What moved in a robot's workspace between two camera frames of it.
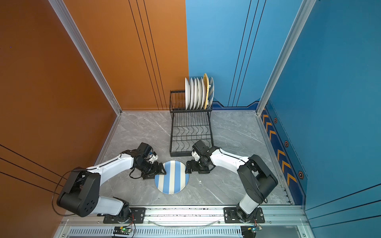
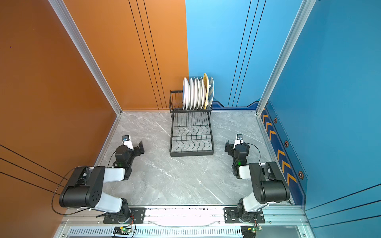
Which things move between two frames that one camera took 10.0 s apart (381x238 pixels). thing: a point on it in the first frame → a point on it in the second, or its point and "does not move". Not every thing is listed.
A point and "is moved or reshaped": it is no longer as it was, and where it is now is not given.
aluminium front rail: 274,221 does not move
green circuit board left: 120,230 does not move
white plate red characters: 203,93 does not move
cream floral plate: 197,105 is moved or reshaped
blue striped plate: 175,180 → 186,94
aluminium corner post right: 305,9 does not move
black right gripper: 193,168 → 230,147
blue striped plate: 211,92 does not move
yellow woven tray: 206,91 does not move
